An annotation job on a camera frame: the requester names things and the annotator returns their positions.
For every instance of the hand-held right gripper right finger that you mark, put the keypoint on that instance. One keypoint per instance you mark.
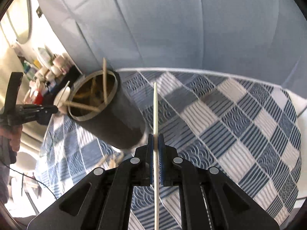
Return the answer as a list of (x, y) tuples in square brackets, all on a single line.
[(161, 167)]

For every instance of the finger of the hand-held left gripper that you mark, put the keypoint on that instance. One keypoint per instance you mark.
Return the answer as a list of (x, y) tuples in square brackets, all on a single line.
[(39, 119), (40, 109)]

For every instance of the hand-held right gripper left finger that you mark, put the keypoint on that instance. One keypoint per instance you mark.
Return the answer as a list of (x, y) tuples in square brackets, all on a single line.
[(151, 167)]

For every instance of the wooden spoon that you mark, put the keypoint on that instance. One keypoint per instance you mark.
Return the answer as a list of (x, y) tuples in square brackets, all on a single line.
[(61, 98)]

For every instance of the pale wooden chopstick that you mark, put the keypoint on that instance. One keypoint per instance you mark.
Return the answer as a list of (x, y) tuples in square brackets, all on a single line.
[(156, 115)]

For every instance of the black tumbler cup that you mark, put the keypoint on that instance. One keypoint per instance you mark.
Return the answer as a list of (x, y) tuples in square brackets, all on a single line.
[(120, 122)]

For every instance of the bundle of wooden chopsticks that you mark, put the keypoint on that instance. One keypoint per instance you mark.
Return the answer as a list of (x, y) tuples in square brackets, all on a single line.
[(104, 81)]

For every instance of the person's left hand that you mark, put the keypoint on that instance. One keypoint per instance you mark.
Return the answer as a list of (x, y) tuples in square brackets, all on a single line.
[(14, 136)]

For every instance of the red packet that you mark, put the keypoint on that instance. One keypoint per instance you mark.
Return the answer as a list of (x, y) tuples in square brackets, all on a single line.
[(37, 98)]

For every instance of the white round object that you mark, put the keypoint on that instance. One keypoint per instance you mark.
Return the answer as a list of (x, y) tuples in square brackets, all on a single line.
[(25, 160)]

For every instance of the black dresser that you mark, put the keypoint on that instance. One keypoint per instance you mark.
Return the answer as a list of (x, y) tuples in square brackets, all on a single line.
[(70, 75)]

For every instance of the group of cosmetic bottles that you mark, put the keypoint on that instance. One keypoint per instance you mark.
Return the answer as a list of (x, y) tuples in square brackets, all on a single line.
[(57, 64)]

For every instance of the blue white checkered blanket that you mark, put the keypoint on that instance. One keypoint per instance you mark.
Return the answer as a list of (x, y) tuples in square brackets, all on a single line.
[(215, 115)]

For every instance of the blue-grey upholstered headboard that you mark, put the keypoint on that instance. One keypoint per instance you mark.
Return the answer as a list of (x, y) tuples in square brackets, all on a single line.
[(168, 28)]

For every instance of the oval wall mirror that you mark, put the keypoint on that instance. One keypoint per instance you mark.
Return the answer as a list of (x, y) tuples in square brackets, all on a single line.
[(24, 16)]

